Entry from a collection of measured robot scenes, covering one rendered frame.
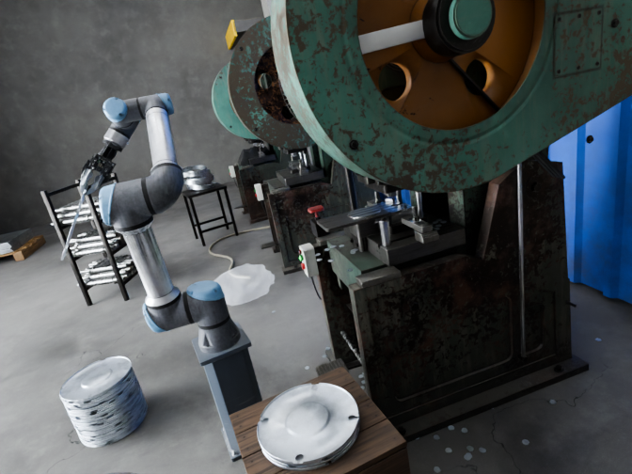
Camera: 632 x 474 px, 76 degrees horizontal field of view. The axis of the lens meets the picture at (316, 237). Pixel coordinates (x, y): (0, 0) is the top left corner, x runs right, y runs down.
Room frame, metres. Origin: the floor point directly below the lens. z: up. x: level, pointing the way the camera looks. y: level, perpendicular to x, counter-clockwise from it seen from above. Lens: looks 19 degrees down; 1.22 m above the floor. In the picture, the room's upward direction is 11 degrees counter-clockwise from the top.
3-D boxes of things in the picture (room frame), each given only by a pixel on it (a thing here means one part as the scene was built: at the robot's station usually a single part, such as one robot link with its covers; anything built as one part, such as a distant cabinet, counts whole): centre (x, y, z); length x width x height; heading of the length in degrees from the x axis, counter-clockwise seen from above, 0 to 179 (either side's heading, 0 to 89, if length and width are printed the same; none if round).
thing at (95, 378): (1.56, 1.07, 0.25); 0.29 x 0.29 x 0.01
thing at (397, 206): (1.50, -0.31, 0.76); 0.15 x 0.09 x 0.05; 13
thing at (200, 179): (4.29, 1.08, 0.40); 0.45 x 0.40 x 0.79; 25
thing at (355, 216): (1.46, -0.15, 0.72); 0.25 x 0.14 x 0.14; 103
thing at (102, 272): (3.20, 1.71, 0.47); 0.46 x 0.43 x 0.95; 83
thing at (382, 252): (1.50, -0.32, 0.68); 0.45 x 0.30 x 0.06; 13
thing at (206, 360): (1.32, 0.42, 0.23); 0.19 x 0.19 x 0.45; 22
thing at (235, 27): (7.48, 0.31, 2.44); 1.25 x 0.92 x 0.27; 13
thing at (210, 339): (1.32, 0.42, 0.50); 0.15 x 0.15 x 0.10
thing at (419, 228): (1.33, -0.36, 0.76); 0.17 x 0.06 x 0.10; 13
